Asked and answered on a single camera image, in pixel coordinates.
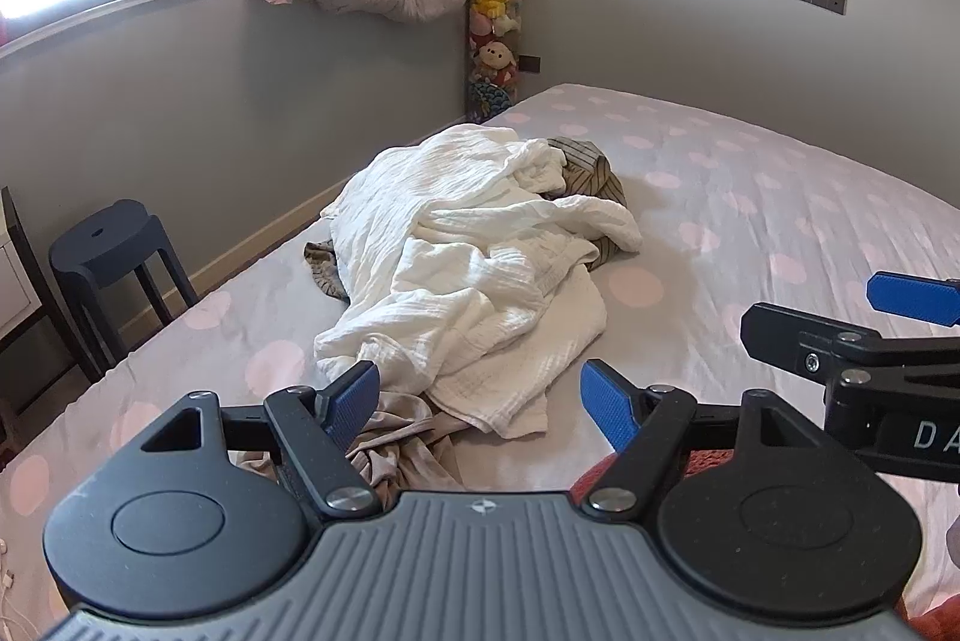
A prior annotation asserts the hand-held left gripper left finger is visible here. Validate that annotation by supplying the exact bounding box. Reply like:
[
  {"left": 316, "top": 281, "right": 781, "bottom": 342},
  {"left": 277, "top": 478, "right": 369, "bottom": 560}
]
[{"left": 139, "top": 360, "right": 383, "bottom": 522}]

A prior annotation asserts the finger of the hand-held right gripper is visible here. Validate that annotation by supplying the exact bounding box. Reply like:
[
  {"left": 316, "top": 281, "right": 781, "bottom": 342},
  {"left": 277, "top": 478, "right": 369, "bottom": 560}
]
[
  {"left": 866, "top": 270, "right": 960, "bottom": 317},
  {"left": 740, "top": 302, "right": 960, "bottom": 387}
]

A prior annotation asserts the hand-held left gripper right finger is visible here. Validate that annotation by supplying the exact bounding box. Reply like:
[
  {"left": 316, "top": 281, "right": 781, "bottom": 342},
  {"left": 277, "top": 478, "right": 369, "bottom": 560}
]
[{"left": 577, "top": 357, "right": 807, "bottom": 526}]

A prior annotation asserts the beige shirt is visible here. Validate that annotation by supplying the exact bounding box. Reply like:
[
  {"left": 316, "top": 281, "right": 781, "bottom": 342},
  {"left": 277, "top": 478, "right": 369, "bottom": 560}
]
[{"left": 238, "top": 390, "right": 470, "bottom": 511}]

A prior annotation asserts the person's orange fleece clothing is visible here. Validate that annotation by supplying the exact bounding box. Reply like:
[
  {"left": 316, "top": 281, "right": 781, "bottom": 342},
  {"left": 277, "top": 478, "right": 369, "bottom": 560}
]
[{"left": 570, "top": 450, "right": 960, "bottom": 641}]

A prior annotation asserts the bed with polka dot sheet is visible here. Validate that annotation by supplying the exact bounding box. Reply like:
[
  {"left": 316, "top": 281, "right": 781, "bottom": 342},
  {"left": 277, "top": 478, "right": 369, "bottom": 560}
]
[{"left": 0, "top": 82, "right": 960, "bottom": 641}]

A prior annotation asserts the brown striped garment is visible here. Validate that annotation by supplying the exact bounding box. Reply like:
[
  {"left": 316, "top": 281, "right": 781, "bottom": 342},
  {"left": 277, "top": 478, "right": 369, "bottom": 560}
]
[{"left": 304, "top": 137, "right": 629, "bottom": 301}]

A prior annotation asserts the dark blue plastic stool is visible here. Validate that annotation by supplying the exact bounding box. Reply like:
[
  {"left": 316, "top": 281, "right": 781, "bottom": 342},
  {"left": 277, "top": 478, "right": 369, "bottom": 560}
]
[{"left": 49, "top": 198, "right": 200, "bottom": 380}]

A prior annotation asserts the clear tube of plush toys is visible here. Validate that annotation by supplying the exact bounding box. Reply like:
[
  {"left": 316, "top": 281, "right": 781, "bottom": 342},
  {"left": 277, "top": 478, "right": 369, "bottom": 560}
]
[{"left": 465, "top": 0, "right": 530, "bottom": 121}]

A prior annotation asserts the white cabinet with dark frame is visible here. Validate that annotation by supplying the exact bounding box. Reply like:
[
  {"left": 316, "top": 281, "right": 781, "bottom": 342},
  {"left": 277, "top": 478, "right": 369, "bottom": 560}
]
[{"left": 0, "top": 185, "right": 102, "bottom": 462}]

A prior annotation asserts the white charging cable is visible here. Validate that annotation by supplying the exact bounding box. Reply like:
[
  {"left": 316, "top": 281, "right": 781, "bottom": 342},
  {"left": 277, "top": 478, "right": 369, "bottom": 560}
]
[{"left": 0, "top": 536, "right": 35, "bottom": 638}]

